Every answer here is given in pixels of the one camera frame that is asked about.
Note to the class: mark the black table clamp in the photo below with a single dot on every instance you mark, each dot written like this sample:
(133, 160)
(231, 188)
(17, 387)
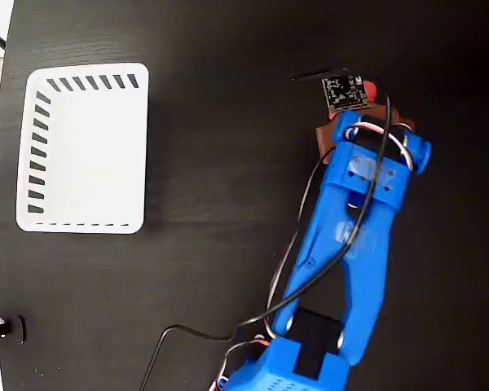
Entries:
(14, 329)

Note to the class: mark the white plastic basket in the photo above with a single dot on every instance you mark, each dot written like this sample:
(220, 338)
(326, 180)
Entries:
(102, 163)

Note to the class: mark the bare camera circuit board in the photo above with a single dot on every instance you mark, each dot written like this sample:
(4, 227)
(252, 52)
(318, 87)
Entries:
(344, 93)

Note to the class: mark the red turtle toy gold shell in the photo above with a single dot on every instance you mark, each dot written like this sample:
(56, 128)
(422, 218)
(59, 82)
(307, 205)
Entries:
(371, 90)

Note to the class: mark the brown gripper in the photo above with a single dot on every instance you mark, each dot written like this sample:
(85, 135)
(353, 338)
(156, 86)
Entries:
(324, 137)

